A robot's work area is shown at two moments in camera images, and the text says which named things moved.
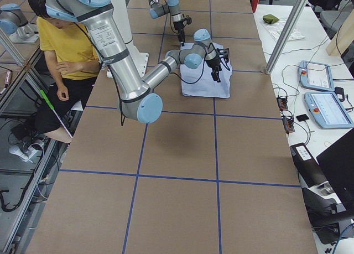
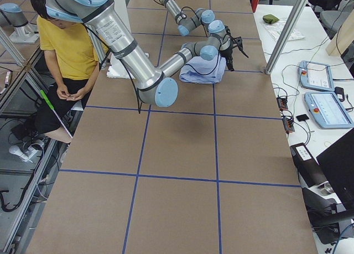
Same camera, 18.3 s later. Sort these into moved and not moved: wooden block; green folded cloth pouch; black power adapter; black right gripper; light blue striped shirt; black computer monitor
Moved: light blue striped shirt; black right gripper
Not moved: green folded cloth pouch; black power adapter; black computer monitor; wooden block
